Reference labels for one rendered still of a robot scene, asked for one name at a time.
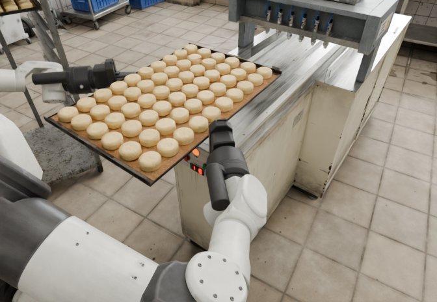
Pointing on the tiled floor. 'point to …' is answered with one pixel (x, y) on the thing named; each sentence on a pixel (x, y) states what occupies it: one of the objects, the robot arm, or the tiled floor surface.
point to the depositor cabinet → (333, 103)
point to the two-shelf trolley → (92, 8)
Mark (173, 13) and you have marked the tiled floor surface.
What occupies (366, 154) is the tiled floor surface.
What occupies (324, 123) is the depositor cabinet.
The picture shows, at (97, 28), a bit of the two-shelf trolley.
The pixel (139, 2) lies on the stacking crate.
